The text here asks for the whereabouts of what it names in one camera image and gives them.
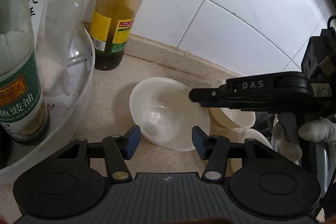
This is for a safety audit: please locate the black gas stove top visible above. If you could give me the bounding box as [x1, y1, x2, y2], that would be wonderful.
[256, 112, 336, 214]

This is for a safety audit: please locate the green label fish soy bottle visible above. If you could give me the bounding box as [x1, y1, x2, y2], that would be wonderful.
[1, 0, 50, 145]

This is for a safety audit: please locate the cream bowl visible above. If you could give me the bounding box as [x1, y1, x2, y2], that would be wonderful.
[129, 77, 211, 152]
[208, 78, 257, 129]
[230, 127, 274, 177]

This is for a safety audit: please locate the cream bowl front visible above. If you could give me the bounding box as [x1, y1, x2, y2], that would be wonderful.
[230, 127, 274, 177]

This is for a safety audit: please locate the clear plastic bag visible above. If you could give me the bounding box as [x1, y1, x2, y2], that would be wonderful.
[31, 0, 84, 97]

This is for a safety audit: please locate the gloved right hand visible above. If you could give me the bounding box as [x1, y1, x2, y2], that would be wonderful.
[272, 113, 335, 164]

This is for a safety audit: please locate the green yellow sauce bottle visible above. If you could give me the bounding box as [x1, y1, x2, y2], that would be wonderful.
[89, 0, 142, 71]

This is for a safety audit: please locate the cream bowl back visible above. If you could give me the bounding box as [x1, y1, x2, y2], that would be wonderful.
[208, 78, 257, 129]

